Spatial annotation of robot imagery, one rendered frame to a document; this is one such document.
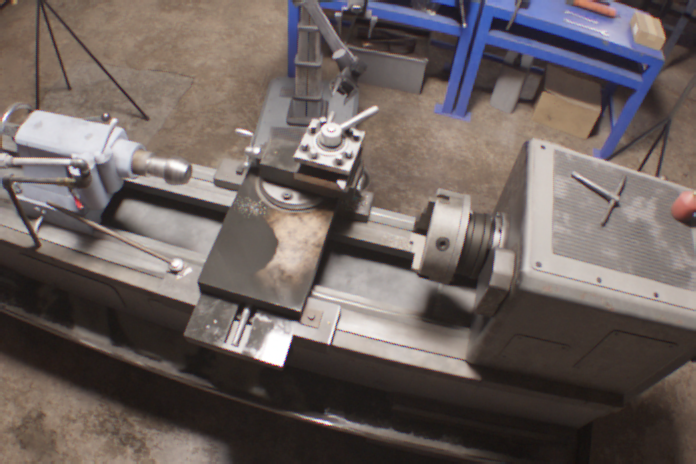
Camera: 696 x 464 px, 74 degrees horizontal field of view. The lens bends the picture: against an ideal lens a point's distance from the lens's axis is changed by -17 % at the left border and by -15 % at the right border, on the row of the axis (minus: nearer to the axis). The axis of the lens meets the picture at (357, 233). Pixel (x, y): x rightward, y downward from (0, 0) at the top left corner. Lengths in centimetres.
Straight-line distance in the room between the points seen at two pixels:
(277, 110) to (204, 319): 165
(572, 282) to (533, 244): 13
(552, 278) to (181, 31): 347
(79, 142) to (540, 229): 133
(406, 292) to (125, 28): 325
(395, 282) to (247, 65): 229
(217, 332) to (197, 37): 285
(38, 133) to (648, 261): 180
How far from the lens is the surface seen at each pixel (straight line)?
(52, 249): 196
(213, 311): 161
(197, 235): 195
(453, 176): 313
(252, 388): 201
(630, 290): 132
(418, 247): 147
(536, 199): 135
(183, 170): 161
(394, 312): 164
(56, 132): 182
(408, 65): 344
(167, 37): 416
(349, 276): 182
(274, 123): 293
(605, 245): 135
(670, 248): 146
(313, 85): 276
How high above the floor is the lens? 230
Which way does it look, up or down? 55 degrees down
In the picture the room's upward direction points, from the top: 8 degrees clockwise
